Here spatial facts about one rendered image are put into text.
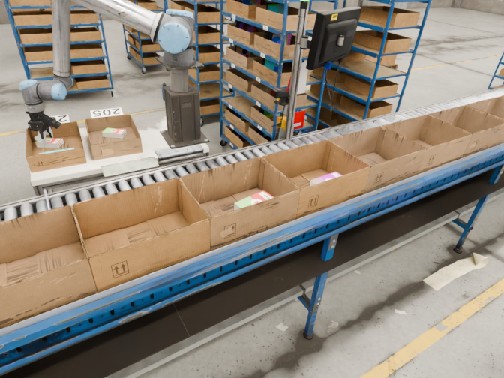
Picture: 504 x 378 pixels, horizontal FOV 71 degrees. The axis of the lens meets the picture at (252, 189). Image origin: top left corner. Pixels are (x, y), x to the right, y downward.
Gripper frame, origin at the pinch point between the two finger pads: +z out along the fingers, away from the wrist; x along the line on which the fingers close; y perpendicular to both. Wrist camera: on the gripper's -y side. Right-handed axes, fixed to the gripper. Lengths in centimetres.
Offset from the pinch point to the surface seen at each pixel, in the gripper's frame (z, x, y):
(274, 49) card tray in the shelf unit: -41, -90, -135
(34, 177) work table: 3.1, 34.2, -8.0
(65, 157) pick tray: -3.2, 21.9, -20.6
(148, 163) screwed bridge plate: 3, 14, -63
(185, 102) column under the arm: -25, -15, -81
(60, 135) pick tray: 0.7, -10.7, -1.4
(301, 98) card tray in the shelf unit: -3, -94, -162
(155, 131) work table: 3, -29, -57
